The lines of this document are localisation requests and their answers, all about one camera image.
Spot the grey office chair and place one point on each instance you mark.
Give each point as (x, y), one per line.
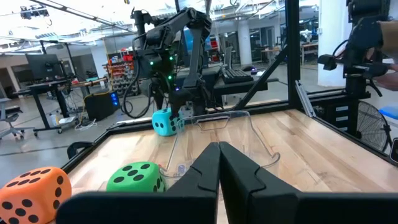
(9, 115)

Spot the black computer monitor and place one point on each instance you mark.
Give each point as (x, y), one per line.
(43, 67)

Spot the white building column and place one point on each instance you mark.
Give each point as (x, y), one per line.
(244, 43)
(332, 46)

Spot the clear plastic bin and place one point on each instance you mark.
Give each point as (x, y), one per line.
(186, 149)

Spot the black table frame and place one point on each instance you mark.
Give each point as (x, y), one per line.
(130, 127)

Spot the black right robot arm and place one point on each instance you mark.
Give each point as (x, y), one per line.
(199, 46)

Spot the black keyboard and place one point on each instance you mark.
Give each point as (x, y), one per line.
(236, 75)

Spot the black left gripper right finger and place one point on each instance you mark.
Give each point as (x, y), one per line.
(280, 208)

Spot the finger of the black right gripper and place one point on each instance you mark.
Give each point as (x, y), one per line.
(178, 102)
(159, 100)

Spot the large orange foam die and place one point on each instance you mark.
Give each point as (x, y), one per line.
(31, 193)

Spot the large green foam die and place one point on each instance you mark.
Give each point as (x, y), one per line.
(133, 180)

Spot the black floor fan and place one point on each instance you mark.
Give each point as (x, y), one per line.
(373, 127)

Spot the silver aluminium extrusion bar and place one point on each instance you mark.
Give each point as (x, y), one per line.
(304, 98)

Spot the black work table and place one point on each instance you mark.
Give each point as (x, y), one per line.
(239, 87)

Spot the black drawer cabinet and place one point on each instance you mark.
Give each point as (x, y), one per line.
(340, 118)

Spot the large cyan foam die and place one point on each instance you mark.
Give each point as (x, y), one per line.
(163, 123)

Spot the black diagonal frame brace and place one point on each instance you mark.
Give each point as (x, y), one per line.
(264, 76)

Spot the black computer tower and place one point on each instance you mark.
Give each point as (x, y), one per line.
(99, 107)

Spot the shelf with red bins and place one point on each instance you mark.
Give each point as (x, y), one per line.
(119, 73)

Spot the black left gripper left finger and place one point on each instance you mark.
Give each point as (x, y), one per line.
(174, 205)

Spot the black vertical frame post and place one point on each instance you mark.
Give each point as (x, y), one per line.
(293, 46)

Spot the person's hand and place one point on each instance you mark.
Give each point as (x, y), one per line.
(388, 81)

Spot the black standing desk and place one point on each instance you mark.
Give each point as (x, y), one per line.
(46, 87)

